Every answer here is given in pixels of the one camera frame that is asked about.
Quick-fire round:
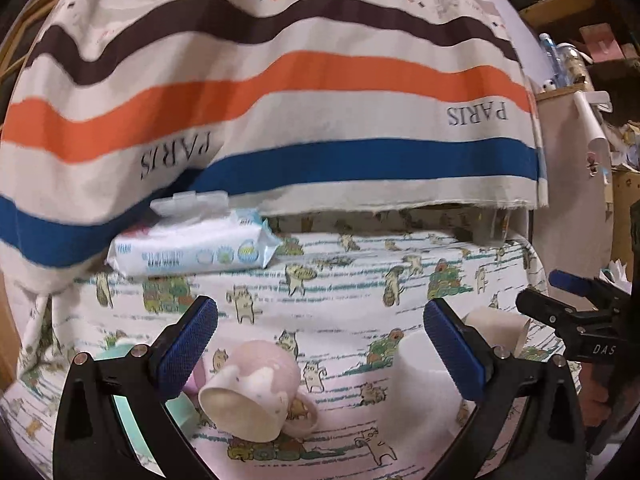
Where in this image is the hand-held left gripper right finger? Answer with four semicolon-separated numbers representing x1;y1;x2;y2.
422;297;588;480

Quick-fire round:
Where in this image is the striped cloth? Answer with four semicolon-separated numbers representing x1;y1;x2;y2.
0;0;551;295

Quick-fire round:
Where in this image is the white paper roll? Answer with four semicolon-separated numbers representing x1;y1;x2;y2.
572;90;614;173

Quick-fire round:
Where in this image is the small pink plastic object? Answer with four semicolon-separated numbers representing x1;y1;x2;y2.
182;360;209;395

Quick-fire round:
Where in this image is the wet wipes packet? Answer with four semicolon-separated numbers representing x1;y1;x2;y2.
106;191;284;277

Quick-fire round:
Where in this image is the cat printed blanket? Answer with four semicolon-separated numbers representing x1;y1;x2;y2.
0;209;566;480

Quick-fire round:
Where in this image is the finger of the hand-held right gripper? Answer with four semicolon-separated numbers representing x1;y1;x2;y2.
515;287;608;343
548;269;628;307

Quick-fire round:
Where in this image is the wicker basket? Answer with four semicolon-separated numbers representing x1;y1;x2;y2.
0;0;88;88

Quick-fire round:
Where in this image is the printed label bottle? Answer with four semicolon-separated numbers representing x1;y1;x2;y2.
557;42;590;87

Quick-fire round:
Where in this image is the cardboard box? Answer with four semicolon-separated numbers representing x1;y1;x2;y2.
610;169;640;267

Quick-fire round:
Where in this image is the wooden shelf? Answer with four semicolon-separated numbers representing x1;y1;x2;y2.
519;0;640;106

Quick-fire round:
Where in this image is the beige paper cup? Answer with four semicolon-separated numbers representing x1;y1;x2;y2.
463;306;532;357

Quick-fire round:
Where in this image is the white cup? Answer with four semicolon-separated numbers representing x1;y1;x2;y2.
394;331;463;413

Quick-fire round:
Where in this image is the clear glass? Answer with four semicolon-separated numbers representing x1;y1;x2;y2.
472;208;514;249

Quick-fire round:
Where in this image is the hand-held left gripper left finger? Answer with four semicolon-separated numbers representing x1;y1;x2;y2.
52;295;221;480

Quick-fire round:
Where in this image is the pink speckled cup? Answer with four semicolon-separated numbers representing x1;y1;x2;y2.
197;340;321;444

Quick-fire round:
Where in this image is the blue capped bottle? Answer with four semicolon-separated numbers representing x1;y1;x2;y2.
538;33;564;89

